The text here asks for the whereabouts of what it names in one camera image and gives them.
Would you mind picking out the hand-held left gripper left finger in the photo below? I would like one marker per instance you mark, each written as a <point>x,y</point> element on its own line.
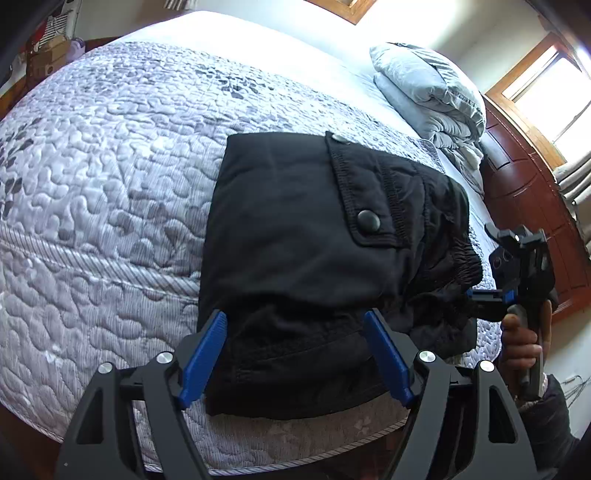
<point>203,362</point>

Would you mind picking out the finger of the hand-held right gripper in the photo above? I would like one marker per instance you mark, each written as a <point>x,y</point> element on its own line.
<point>501,235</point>
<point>489,300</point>

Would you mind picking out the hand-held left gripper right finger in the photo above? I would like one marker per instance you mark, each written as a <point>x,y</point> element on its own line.
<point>388,362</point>

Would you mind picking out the black pants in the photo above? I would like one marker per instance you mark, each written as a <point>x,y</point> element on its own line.
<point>300,258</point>

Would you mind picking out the person's right forearm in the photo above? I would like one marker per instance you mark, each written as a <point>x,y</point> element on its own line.
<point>549,429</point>

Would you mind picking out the person's right hand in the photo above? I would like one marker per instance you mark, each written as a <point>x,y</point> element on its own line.
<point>519,346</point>

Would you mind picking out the wooden headboard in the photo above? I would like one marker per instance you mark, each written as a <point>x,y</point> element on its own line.
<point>521,184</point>

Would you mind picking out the light grey cloth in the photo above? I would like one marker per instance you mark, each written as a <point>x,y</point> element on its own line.
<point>464,161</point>

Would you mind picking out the grey striped curtain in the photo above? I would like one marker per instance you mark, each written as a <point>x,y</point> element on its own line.
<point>575,182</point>

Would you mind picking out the arched wooden framed window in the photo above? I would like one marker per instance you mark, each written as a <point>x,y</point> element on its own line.
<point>554,92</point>

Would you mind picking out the folded grey duvet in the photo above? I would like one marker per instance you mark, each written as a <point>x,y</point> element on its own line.
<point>425,87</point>

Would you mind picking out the bed with quilted lilac cover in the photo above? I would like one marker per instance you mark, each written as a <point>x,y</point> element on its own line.
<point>101,207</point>

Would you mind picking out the cardboard box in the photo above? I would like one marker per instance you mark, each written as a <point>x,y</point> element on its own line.
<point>48,57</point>

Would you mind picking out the beige curtain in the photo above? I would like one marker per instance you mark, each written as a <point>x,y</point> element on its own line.
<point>180,3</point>

